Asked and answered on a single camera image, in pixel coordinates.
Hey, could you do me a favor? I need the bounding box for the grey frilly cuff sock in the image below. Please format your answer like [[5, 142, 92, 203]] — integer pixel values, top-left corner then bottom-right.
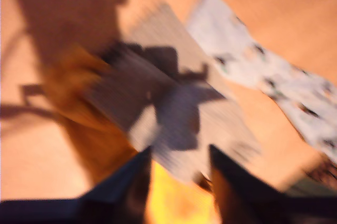
[[127, 1, 263, 184], [85, 41, 227, 156]]

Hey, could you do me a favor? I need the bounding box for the pale toucan print sock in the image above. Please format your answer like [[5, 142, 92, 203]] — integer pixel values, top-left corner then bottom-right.
[[185, 0, 337, 161]]

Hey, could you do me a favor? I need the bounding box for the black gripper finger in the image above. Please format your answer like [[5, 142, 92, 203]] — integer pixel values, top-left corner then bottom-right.
[[78, 146, 153, 224], [210, 145, 285, 224]]

